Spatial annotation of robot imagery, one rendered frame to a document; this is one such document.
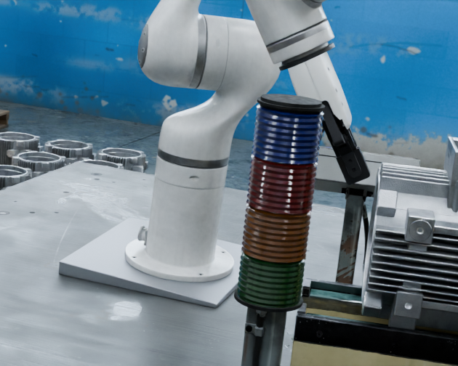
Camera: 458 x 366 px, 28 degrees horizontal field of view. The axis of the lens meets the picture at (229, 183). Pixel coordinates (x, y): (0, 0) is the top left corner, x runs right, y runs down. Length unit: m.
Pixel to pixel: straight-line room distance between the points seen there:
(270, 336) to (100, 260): 0.73
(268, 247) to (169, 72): 0.67
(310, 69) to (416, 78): 5.58
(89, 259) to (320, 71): 0.61
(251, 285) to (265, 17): 0.41
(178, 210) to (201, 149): 0.11
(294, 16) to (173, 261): 0.56
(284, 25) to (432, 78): 5.58
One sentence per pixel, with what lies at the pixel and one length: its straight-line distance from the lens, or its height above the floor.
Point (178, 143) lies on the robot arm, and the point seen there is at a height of 1.04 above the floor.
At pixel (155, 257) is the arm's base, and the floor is 0.83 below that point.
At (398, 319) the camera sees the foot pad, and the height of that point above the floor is 0.94.
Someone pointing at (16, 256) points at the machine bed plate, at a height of 0.80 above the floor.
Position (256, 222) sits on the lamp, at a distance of 0.81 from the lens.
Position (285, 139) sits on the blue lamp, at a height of 1.19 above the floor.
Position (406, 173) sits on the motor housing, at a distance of 1.10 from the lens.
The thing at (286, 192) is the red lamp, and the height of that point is 1.14.
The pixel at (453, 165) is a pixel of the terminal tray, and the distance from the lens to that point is 1.08.
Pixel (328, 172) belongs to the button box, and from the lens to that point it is 1.33.
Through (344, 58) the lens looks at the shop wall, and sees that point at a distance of 6.76.
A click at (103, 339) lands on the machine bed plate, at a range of 1.31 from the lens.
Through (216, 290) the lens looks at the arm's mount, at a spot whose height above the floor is 0.81.
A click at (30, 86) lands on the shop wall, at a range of 7.73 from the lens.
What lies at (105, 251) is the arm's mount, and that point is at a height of 0.82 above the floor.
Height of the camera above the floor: 1.33
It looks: 14 degrees down
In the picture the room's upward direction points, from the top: 6 degrees clockwise
